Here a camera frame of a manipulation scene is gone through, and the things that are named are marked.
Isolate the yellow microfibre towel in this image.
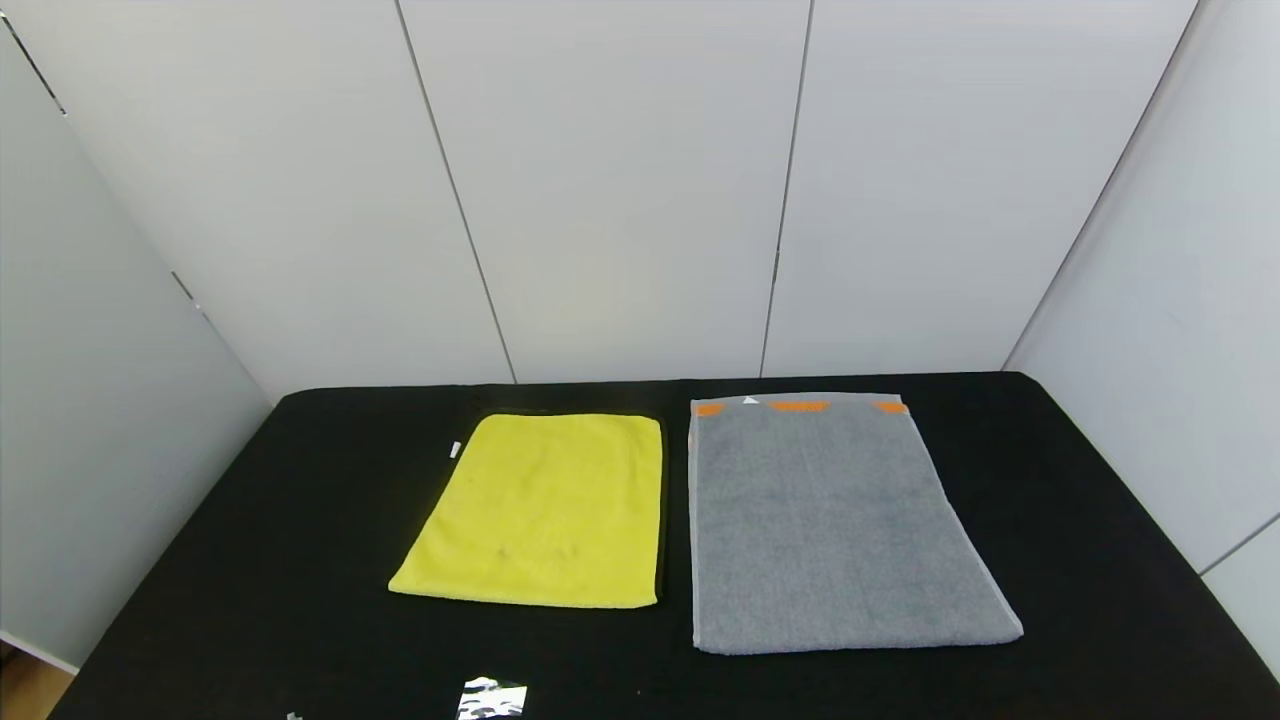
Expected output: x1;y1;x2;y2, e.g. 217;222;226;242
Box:
388;413;665;610

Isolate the grey towel with orange marks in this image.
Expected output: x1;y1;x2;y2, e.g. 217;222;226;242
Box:
688;392;1025;656

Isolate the shiny silver foil piece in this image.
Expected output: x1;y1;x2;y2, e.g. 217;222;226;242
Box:
457;677;528;720

